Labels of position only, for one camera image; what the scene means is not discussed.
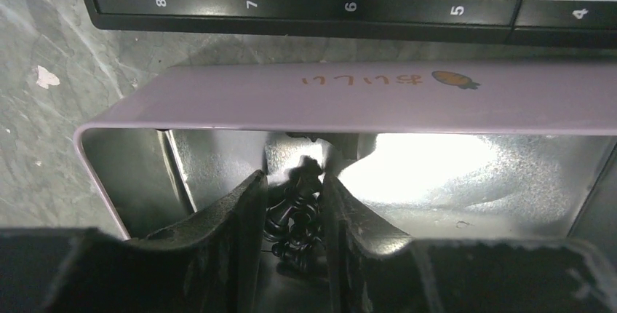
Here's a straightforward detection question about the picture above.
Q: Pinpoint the black white chessboard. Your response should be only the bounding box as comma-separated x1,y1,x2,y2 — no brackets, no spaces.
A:
84,0,616,49

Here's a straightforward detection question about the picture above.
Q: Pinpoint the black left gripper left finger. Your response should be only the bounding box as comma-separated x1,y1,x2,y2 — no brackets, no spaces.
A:
1,170,267,312

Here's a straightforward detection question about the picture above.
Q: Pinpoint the pink metal tin box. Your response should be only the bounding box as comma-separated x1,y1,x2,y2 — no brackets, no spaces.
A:
74,59,616,238

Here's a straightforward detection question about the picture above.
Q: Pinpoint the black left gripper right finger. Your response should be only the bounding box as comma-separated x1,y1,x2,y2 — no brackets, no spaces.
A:
322,175,616,312

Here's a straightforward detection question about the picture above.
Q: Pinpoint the black chess pieces pile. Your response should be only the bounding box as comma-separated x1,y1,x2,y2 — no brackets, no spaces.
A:
263,156,325,277

